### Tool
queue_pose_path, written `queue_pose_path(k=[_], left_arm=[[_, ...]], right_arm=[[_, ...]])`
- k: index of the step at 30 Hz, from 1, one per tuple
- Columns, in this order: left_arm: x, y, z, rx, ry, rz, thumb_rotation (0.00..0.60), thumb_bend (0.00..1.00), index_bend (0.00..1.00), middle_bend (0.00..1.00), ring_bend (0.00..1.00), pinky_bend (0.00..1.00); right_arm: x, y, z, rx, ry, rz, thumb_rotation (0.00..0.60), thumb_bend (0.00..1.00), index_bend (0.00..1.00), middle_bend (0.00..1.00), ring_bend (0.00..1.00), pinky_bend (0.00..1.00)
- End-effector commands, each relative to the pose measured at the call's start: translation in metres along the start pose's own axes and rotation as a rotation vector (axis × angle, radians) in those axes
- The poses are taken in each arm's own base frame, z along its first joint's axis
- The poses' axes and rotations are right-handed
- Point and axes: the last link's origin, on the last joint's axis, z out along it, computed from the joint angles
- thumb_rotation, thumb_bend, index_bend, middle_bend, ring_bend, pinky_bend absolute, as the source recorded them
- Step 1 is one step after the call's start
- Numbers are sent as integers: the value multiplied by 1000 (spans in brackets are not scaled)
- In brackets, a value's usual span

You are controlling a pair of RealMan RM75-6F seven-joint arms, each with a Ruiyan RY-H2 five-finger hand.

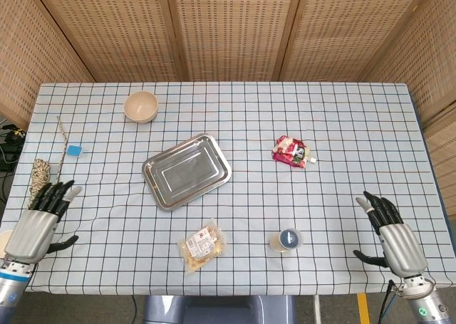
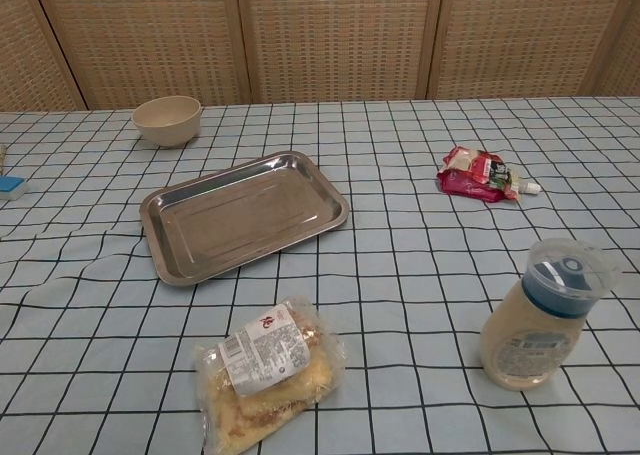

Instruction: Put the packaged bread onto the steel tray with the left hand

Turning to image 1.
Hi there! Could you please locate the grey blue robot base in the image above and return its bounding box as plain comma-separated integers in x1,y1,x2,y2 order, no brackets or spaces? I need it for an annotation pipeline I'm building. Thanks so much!
142,295,297,324

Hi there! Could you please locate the beige sauce bottle blue cap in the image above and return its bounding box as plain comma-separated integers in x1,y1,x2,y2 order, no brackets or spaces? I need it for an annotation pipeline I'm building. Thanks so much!
269,227,304,256

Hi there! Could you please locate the red crumpled spout pouch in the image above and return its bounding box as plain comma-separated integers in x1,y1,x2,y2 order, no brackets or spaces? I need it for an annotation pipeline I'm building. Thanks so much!
272,135,318,169

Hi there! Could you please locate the rectangular stainless steel tray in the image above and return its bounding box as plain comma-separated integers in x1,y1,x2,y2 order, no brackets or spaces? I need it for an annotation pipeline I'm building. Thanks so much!
141,132,233,212

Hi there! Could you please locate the clear bag of snacks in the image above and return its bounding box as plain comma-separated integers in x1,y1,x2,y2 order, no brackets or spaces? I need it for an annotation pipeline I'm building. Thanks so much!
177,219,227,276

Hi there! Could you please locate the black cable bundle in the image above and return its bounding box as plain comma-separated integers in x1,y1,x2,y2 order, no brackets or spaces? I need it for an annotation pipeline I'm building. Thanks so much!
0,123,26,172

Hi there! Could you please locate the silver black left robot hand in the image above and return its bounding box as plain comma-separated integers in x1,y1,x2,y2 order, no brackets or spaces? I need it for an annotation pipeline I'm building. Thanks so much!
3,179,83,265

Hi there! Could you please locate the woven bamboo screen panel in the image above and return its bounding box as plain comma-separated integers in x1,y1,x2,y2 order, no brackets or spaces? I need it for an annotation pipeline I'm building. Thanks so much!
361,0,456,213
0,0,95,130
279,0,428,83
30,0,180,83
166,0,304,83

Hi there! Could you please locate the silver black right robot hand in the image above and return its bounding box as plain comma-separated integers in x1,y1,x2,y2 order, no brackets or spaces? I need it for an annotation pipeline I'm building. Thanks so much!
353,190,429,278

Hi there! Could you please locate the spool of twisted rope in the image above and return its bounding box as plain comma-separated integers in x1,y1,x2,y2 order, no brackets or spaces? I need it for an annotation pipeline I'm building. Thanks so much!
27,116,71,211

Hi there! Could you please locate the beige round bowl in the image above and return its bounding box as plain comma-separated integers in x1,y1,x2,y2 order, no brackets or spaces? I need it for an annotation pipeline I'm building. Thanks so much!
123,90,159,124

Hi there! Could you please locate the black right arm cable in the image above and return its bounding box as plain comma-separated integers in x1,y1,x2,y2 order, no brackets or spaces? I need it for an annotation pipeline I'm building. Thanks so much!
377,280,397,324

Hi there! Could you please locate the blue checked tablecloth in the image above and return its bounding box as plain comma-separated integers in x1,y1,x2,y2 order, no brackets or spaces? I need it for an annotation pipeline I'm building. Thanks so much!
0,81,456,297

